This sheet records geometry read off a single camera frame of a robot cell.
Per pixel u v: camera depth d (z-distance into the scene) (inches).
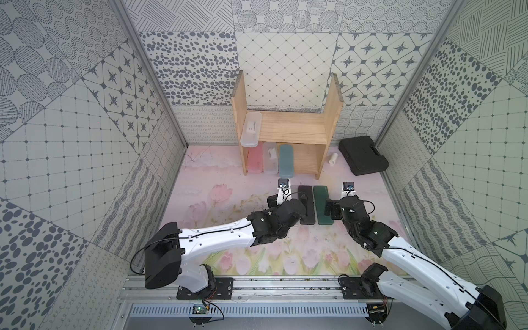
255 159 40.9
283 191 24.6
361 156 44.3
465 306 15.7
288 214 21.1
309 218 35.9
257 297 28.7
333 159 42.5
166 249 17.6
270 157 41.4
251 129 33.9
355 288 29.2
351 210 22.5
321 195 39.4
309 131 36.7
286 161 41.1
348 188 26.6
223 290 29.1
